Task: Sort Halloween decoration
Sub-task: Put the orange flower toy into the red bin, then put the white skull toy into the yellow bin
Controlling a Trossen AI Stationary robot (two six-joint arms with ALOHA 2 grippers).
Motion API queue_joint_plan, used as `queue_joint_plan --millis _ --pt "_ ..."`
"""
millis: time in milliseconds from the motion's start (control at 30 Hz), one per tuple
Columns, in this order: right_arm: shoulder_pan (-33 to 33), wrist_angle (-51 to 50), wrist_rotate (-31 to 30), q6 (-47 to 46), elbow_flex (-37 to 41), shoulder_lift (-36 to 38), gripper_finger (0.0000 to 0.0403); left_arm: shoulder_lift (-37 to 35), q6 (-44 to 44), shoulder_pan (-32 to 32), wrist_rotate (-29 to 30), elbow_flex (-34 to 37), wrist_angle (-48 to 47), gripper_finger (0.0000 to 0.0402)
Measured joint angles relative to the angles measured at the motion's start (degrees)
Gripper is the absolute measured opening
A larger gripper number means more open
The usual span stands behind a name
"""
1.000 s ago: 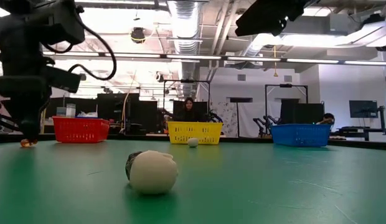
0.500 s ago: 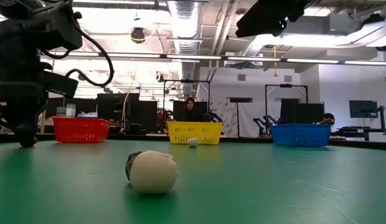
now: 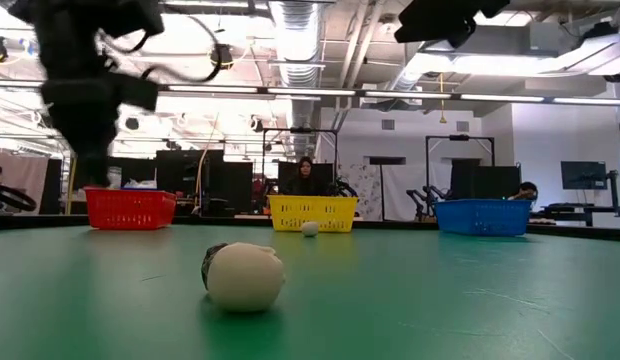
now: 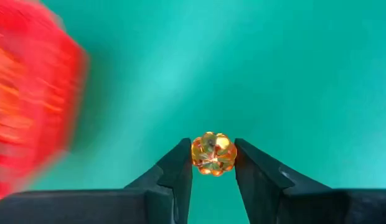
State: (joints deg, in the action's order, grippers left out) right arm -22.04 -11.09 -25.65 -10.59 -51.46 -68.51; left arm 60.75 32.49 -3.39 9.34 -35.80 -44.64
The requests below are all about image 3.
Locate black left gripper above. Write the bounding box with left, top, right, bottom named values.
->
left=39, top=79, right=160, bottom=189

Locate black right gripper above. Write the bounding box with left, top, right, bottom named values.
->
left=393, top=0, right=511, bottom=49

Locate grey translucent skull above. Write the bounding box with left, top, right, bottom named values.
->
left=200, top=242, right=231, bottom=291

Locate black partition panel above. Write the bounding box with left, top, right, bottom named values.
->
left=220, top=160, right=255, bottom=217
left=448, top=158, right=522, bottom=201
left=154, top=148, right=225, bottom=217
left=72, top=156, right=157, bottom=191

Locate white plastic bag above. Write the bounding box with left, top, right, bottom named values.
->
left=123, top=178, right=158, bottom=191

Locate red plastic basket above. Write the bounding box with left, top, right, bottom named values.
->
left=83, top=186, right=178, bottom=231

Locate pink curtain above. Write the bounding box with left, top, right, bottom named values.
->
left=0, top=152, right=52, bottom=216

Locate yellow ceiling pendant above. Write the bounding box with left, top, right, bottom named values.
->
left=438, top=72, right=449, bottom=125

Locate black bar with LED lights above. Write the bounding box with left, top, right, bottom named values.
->
left=0, top=78, right=620, bottom=107

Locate white hanging sheet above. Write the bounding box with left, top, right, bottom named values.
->
left=381, top=160, right=454, bottom=222

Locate black ceiling dome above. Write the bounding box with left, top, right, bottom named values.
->
left=209, top=43, right=235, bottom=71

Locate patterned hanging sheet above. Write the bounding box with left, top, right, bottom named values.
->
left=336, top=163, right=385, bottom=222

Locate small black background robot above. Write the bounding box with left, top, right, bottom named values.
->
left=325, top=175, right=360, bottom=198

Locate blue plastic basket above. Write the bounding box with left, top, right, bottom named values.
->
left=433, top=198, right=534, bottom=238

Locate yellow plastic basket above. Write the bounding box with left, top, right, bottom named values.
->
left=267, top=194, right=360, bottom=234

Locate black desk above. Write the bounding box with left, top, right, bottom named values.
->
left=529, top=201, right=620, bottom=227

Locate black monitor stand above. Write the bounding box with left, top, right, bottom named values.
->
left=605, top=168, right=620, bottom=217

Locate green table mat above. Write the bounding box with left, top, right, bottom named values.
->
left=0, top=222, right=620, bottom=360

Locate yellow hanging cable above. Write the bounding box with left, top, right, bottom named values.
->
left=64, top=157, right=77, bottom=215
left=193, top=112, right=222, bottom=211

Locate silver round ventilation duct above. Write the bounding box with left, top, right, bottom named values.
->
left=389, top=44, right=441, bottom=94

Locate grey rectangular air duct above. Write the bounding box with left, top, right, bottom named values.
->
left=457, top=22, right=564, bottom=57

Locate black frame stand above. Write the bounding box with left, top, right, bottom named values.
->
left=424, top=133, right=496, bottom=201
left=261, top=127, right=340, bottom=197

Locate silver corrugated ventilation duct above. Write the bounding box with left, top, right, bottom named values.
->
left=268, top=0, right=324, bottom=161

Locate black table frame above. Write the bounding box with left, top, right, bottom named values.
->
left=0, top=213, right=620, bottom=242

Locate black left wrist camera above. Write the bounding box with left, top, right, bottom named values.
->
left=102, top=0, right=165, bottom=39

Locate black wall monitor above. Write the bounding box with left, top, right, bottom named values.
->
left=560, top=160, right=609, bottom=191

